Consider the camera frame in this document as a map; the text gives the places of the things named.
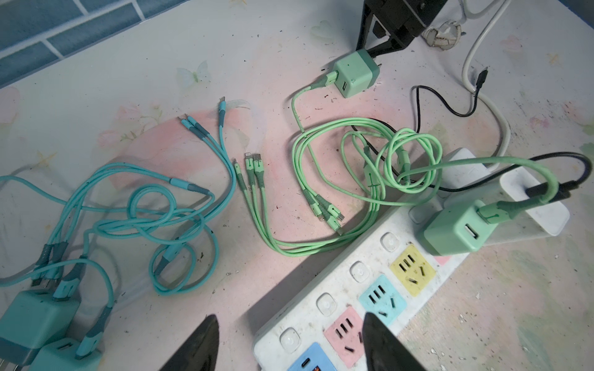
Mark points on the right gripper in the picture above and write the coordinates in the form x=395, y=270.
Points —
x=400, y=20

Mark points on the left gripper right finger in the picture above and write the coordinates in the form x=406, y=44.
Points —
x=383, y=350

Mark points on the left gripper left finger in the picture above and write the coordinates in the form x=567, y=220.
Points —
x=200, y=350

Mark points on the green charger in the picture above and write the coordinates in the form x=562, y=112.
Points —
x=354, y=73
x=458, y=229

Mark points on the white power strip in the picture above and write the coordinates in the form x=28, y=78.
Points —
x=385, y=272

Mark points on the teal charger lower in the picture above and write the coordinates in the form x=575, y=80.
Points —
x=61, y=356

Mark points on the teal charger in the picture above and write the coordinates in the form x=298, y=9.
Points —
x=61, y=356
x=33, y=320

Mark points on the teal charger upper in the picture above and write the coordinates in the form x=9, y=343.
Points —
x=33, y=320

